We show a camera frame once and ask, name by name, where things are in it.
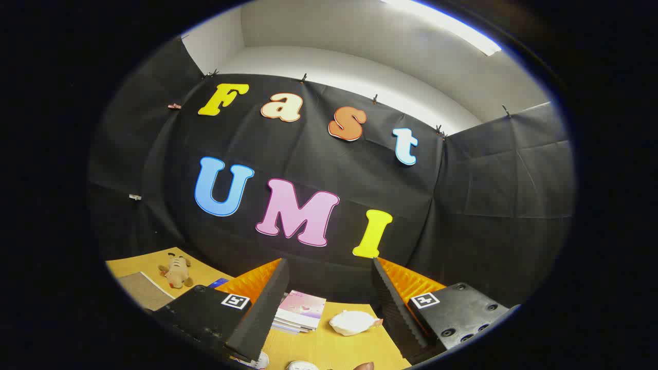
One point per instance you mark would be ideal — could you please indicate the pink cover book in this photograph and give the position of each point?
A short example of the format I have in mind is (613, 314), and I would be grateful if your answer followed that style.
(303, 306)

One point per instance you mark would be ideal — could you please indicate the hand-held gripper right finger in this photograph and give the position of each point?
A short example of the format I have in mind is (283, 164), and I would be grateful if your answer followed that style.
(396, 313)

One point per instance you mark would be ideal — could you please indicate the beige plush dog toy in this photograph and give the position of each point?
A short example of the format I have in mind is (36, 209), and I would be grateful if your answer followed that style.
(177, 275)

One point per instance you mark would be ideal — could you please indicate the white canvas shoe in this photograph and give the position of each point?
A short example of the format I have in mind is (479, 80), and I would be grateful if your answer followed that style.
(259, 361)
(303, 366)

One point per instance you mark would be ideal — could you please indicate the pale blue book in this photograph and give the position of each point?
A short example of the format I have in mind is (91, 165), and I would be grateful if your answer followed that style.
(288, 328)

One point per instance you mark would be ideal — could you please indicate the blue cover book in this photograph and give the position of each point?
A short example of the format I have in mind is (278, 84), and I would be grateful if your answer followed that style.
(218, 282)

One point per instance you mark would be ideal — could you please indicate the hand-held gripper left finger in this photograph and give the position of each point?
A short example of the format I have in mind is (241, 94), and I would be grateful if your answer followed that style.
(262, 313)

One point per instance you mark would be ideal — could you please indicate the white fabric storage box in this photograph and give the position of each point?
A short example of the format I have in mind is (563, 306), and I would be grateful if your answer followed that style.
(146, 290)

